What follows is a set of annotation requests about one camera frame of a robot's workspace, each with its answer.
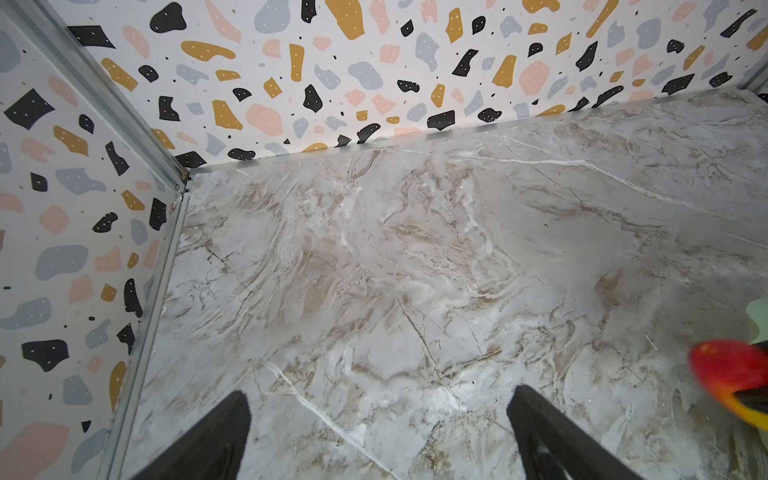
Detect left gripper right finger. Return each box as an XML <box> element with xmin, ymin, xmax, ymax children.
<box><xmin>506</xmin><ymin>384</ymin><xmax>639</xmax><ymax>479</ymax></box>

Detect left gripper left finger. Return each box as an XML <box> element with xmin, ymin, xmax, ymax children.
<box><xmin>133</xmin><ymin>390</ymin><xmax>251</xmax><ymax>480</ymax></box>

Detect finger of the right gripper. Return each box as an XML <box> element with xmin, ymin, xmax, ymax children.
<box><xmin>734</xmin><ymin>340</ymin><xmax>768</xmax><ymax>415</ymax></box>

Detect red yellow fake mango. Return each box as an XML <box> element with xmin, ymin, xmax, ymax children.
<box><xmin>688</xmin><ymin>339</ymin><xmax>767</xmax><ymax>431</ymax></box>

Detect green scalloped fruit bowl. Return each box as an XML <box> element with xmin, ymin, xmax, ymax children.
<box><xmin>745</xmin><ymin>297</ymin><xmax>768</xmax><ymax>344</ymax></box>

